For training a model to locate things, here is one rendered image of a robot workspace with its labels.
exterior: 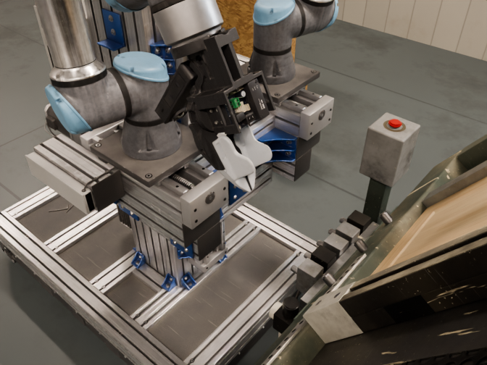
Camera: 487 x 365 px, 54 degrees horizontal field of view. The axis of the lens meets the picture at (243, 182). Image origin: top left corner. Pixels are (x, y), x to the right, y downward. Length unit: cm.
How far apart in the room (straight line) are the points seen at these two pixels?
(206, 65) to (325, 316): 55
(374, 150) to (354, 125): 173
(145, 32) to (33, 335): 140
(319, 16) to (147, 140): 65
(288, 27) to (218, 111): 90
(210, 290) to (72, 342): 61
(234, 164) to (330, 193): 209
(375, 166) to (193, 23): 110
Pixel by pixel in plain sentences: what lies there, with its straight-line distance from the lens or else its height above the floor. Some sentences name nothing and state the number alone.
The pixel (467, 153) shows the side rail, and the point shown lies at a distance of 150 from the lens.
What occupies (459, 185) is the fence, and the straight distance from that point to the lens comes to 126.
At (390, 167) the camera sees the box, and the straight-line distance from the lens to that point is 155.
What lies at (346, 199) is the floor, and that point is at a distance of 267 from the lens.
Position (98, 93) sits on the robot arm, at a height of 124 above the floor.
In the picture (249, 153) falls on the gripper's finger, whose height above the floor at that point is 136.
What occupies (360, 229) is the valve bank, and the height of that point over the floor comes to 74.
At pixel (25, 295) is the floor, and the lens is 238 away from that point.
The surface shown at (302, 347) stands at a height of 90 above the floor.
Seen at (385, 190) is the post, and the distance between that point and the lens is 167.
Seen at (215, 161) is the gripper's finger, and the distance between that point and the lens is 62.
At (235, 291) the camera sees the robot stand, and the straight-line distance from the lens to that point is 193.
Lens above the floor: 174
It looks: 40 degrees down
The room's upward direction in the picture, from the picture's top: straight up
